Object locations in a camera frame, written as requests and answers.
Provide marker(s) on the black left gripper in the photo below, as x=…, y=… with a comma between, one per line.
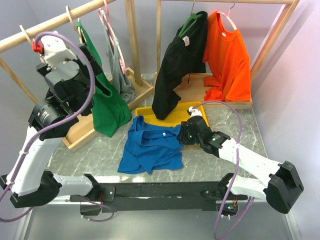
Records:
x=85, y=68

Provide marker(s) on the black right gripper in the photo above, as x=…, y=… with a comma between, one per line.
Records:
x=182, y=136

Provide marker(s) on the blue tank top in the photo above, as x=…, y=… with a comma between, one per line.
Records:
x=151, y=147

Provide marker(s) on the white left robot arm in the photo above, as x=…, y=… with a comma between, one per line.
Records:
x=31, y=183

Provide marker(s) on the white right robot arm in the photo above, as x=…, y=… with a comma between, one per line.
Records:
x=277, y=183

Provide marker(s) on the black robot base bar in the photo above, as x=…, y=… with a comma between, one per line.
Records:
x=151, y=196

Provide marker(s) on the green tank top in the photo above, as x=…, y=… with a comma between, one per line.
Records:
x=110, y=111

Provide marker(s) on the grey tank top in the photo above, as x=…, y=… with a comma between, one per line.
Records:
x=120, y=80

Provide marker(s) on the pink plastic hanger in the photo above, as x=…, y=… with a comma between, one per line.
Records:
x=104, y=19

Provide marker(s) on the pink hanger with orange shirt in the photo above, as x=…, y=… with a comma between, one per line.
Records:
x=227, y=16

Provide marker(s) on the green plastic hanger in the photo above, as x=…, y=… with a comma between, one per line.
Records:
x=191, y=20

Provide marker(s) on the yellow plastic tray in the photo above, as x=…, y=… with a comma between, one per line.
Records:
x=175, y=118

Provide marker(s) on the left wooden clothes rack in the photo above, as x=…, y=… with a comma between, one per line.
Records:
x=83, y=132

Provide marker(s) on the wooden clothes rack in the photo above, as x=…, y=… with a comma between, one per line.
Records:
x=192, y=86
x=83, y=132

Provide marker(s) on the right wooden clothes rack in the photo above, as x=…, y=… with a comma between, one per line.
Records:
x=192, y=86

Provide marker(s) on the black t-shirt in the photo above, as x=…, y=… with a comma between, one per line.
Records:
x=184, y=55

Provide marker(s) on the orange t-shirt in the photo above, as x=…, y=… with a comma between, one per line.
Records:
x=229, y=62

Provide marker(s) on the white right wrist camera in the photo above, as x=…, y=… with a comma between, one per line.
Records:
x=194, y=112

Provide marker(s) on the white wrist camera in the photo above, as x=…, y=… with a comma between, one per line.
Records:
x=194, y=112
x=52, y=50

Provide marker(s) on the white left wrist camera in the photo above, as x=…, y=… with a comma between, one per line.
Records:
x=52, y=50

